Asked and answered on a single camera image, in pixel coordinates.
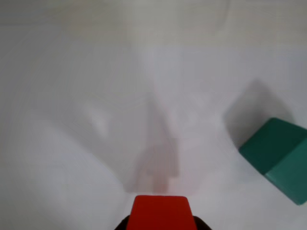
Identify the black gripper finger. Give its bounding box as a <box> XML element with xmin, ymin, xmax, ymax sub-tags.
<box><xmin>192</xmin><ymin>215</ymin><xmax>213</xmax><ymax>230</ymax></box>
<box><xmin>114</xmin><ymin>214</ymin><xmax>131</xmax><ymax>230</ymax></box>

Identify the red cube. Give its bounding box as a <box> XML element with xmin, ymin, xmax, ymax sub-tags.
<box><xmin>124</xmin><ymin>195</ymin><xmax>198</xmax><ymax>230</ymax></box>

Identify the blue cube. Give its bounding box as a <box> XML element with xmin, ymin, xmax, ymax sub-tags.
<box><xmin>238</xmin><ymin>117</ymin><xmax>307</xmax><ymax>206</ymax></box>

